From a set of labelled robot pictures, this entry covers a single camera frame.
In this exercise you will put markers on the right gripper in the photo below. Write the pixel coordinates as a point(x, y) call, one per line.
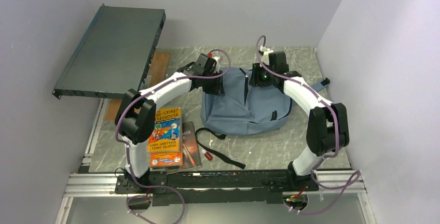
point(256, 80)

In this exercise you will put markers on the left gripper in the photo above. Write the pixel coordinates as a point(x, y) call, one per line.
point(218, 88)

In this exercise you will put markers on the blue backpack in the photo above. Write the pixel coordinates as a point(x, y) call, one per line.
point(244, 110)

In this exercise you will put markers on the small red white bottle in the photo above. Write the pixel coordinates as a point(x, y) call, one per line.
point(207, 155)

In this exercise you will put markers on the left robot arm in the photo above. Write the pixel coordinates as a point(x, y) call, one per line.
point(135, 119)

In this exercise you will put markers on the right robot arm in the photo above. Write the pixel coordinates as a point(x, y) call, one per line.
point(327, 130)

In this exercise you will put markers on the brown wooden board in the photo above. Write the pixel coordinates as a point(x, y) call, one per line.
point(157, 73)

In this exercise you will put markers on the yellow treehouse book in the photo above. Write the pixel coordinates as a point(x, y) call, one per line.
point(166, 135)

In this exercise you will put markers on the dark cover book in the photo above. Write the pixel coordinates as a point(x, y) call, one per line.
point(190, 151)

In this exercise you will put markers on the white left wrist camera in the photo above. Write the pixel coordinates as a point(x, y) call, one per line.
point(218, 59)

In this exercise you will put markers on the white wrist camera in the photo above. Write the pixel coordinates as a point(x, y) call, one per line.
point(218, 59)
point(264, 52)

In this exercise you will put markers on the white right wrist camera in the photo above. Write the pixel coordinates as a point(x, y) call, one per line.
point(264, 52)

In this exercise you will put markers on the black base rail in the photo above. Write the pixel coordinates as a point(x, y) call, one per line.
point(234, 186)

